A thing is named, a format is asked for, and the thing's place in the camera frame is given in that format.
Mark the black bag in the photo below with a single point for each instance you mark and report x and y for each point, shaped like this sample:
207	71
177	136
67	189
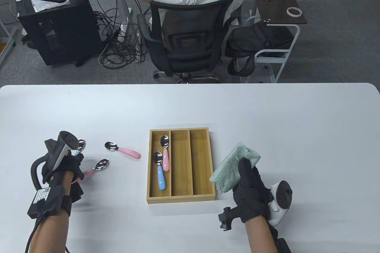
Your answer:
258	39

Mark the green fish scale cleaning cloth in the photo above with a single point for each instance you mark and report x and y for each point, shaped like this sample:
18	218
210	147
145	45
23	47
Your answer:
228	170

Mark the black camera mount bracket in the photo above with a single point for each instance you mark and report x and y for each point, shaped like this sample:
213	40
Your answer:
76	192
227	219

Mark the bamboo cutlery tray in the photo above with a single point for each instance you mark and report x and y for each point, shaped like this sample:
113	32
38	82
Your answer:
180	164

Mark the brown side table white frame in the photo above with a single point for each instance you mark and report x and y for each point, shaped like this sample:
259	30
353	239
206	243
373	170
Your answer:
279	4

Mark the person's right forearm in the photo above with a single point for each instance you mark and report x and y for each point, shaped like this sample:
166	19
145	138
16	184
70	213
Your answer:
261	235

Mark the person's right hand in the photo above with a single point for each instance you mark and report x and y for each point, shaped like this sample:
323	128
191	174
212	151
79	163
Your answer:
252	196

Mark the white metal frame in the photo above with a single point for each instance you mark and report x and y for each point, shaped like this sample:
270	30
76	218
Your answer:
10	38

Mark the silver foil bag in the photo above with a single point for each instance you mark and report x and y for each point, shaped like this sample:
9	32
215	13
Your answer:
44	5

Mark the person's left forearm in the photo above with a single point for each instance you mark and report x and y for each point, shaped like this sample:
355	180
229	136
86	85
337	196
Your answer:
50	232

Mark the black mesh office chair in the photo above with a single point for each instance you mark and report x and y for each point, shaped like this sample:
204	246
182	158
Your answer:
187	48

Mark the person's left hand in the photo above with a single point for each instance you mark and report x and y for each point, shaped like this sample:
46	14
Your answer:
69	165

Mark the white tape roll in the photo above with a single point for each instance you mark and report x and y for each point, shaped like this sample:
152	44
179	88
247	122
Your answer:
289	12

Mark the black and white controller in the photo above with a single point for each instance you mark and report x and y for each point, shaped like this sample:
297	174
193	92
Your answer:
283	195
65	143

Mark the black cabinet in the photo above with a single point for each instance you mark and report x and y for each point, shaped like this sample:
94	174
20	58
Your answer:
65	36

